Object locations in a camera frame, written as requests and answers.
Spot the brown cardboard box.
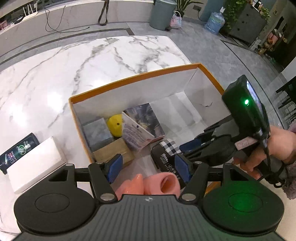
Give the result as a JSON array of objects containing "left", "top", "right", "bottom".
[{"left": 93, "top": 138, "right": 135, "bottom": 167}]

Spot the plaid glasses case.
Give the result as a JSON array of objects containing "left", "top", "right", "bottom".
[{"left": 151, "top": 139, "right": 186, "bottom": 189}]

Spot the pink pump bottle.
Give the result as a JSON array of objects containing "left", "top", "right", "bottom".
[
  {"left": 144, "top": 172, "right": 181, "bottom": 198},
  {"left": 115, "top": 174, "right": 144, "bottom": 200}
]

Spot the white shampoo tube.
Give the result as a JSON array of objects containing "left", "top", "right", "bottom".
[{"left": 121, "top": 112, "right": 154, "bottom": 153}]

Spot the clear plastic cube box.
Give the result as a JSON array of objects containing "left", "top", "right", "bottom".
[{"left": 82, "top": 118, "right": 114, "bottom": 152}]

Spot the yellow tape measure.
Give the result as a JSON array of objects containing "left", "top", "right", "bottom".
[{"left": 107, "top": 114, "right": 122, "bottom": 138}]

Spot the dark photo card box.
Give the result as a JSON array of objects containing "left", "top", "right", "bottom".
[{"left": 123, "top": 103, "right": 165, "bottom": 142}]

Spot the black Clear shampoo bottle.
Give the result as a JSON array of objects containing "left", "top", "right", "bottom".
[{"left": 0, "top": 133, "right": 40, "bottom": 175}]

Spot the person right hand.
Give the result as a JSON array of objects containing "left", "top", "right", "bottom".
[{"left": 234, "top": 126, "right": 295, "bottom": 180}]

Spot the orange cardboard box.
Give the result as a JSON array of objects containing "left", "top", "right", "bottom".
[{"left": 68, "top": 63, "right": 230, "bottom": 200}]

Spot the white rectangular box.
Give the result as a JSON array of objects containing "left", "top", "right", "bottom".
[{"left": 8, "top": 137, "right": 67, "bottom": 194}]

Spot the dark grey cabinet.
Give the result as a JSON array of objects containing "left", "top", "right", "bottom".
[{"left": 227, "top": 3, "right": 267, "bottom": 45}]

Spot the blue water jug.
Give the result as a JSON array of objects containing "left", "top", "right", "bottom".
[{"left": 204, "top": 7, "right": 225, "bottom": 35}]

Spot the climbing plant on cabinet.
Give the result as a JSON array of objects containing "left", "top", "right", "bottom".
[{"left": 223, "top": 0, "right": 270, "bottom": 31}]

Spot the pastel woven bag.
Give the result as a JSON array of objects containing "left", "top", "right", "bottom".
[{"left": 170, "top": 11, "right": 182, "bottom": 29}]

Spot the grey trash bin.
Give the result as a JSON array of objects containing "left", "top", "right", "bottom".
[{"left": 149, "top": 0, "right": 177, "bottom": 31}]

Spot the potted plant by bin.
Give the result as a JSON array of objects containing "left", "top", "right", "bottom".
[{"left": 176, "top": 0, "right": 203, "bottom": 18}]

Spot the white wifi router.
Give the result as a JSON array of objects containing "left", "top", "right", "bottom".
[{"left": 22, "top": 2, "right": 38, "bottom": 21}]

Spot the black cable on console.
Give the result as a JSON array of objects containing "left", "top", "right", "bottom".
[{"left": 43, "top": 5, "right": 91, "bottom": 34}]

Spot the brown camera with strap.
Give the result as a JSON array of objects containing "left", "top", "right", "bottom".
[{"left": 98, "top": 0, "right": 109, "bottom": 26}]

